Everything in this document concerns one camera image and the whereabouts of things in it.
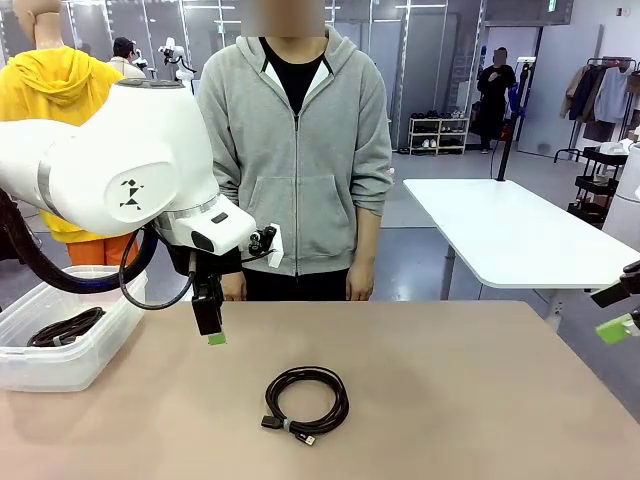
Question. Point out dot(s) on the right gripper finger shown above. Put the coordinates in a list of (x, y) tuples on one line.
[(612, 330), (620, 294)]

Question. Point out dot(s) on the black trolley cart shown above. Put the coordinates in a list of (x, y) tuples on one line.
[(600, 186)]

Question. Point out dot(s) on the black clothes rack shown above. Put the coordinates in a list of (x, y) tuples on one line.
[(595, 60)]

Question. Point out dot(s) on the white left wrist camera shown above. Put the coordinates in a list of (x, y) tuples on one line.
[(276, 250)]

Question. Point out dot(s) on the black t-shirt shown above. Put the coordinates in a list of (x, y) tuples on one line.
[(295, 75)]

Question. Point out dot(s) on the wooden shoe rack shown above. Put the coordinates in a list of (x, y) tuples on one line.
[(440, 134)]

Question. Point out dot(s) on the blurred person head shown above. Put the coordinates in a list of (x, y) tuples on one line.
[(282, 17)]

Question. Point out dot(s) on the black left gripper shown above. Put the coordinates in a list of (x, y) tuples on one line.
[(207, 267)]

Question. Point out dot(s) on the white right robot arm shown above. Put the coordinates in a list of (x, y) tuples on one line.
[(627, 200)]

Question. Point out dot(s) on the person in grey hoodie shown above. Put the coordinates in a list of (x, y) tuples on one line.
[(300, 200)]

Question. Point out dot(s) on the orange trousers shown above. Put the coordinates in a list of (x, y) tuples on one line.
[(90, 252)]

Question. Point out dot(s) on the pale blue hanging shirt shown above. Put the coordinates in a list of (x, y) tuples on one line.
[(612, 95)]

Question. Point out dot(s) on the person left hand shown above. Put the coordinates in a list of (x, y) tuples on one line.
[(360, 282)]

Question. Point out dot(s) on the mannequin in yellow hoodie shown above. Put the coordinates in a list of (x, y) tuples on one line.
[(60, 80)]

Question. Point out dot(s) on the white lab robot arm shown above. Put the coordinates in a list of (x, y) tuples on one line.
[(175, 50)]

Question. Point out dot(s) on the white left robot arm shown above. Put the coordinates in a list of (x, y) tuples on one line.
[(100, 150)]

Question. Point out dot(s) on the person left forearm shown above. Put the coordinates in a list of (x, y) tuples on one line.
[(367, 235)]

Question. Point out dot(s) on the clear plastic storage container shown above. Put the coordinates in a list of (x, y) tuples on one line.
[(50, 370)]

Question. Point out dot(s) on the person in grey shirt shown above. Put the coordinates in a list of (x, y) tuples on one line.
[(300, 285)]

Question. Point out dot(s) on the white table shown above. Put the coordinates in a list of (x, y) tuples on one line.
[(500, 225)]

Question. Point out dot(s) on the person in black outfit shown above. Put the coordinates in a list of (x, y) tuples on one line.
[(495, 85)]

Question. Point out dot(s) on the navy hanging jacket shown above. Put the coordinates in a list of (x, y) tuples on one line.
[(585, 95)]

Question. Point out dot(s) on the beige mannequin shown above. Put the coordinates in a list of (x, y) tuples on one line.
[(40, 25)]

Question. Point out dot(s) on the person right hand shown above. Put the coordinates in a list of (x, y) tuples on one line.
[(234, 289)]

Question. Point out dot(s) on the black camera stand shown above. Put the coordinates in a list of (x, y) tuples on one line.
[(506, 155)]

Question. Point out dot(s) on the tan hanging coat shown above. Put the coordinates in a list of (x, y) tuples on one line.
[(570, 95)]

